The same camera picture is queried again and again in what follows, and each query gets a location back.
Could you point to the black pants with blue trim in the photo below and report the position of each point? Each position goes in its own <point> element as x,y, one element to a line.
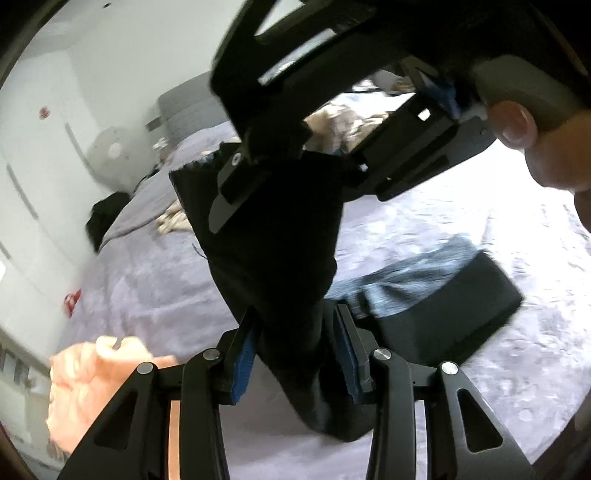
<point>277,258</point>

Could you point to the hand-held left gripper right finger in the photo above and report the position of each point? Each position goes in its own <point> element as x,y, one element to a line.
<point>349,357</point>

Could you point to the peach cloth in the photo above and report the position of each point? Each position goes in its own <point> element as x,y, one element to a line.
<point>92,383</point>

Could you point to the grey padded headboard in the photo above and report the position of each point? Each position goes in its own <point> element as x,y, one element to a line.
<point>194,110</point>

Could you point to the white wardrobe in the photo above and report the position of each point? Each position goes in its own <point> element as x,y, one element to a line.
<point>51,161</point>

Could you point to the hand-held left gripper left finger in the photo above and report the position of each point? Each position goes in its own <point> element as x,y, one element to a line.
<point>244,364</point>

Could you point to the black cloth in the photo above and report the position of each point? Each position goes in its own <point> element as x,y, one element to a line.
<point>106,221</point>

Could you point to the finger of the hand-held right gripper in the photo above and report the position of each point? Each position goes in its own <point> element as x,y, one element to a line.
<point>230,194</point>
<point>415,152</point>

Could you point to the person's right hand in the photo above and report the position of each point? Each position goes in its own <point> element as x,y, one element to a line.
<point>549,157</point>

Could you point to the white standing fan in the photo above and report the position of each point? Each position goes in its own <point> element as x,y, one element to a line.
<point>111,152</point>

